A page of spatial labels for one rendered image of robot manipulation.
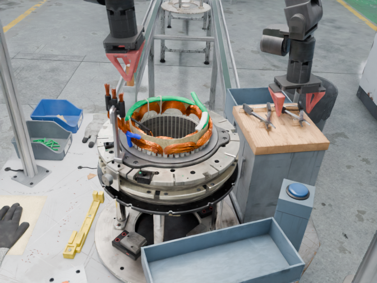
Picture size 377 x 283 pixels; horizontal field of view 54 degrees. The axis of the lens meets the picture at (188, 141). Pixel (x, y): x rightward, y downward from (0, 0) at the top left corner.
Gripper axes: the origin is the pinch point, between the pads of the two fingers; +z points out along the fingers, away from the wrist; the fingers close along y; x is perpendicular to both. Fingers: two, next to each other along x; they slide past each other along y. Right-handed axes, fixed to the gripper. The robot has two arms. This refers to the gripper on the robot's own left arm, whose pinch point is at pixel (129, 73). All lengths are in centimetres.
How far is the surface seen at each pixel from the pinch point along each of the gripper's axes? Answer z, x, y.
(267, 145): 17.0, 31.7, 2.2
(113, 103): -1.2, 0.8, 15.3
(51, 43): 119, -192, -320
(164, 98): 6.5, 7.2, -0.3
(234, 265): 19.2, 24.7, 34.6
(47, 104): 36, -50, -45
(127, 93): 4.2, -0.8, 1.8
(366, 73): 117, 141, -246
